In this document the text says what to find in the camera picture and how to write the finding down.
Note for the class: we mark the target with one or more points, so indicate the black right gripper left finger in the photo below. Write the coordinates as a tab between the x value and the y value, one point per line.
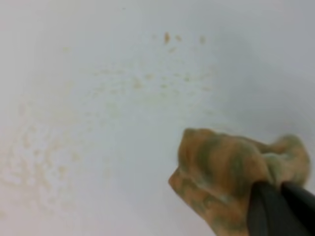
269	214

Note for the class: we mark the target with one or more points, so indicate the green coffee-stained rag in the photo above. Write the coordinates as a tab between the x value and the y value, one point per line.
216	171

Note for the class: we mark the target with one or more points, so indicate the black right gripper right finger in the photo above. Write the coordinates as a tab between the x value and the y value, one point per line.
302	203

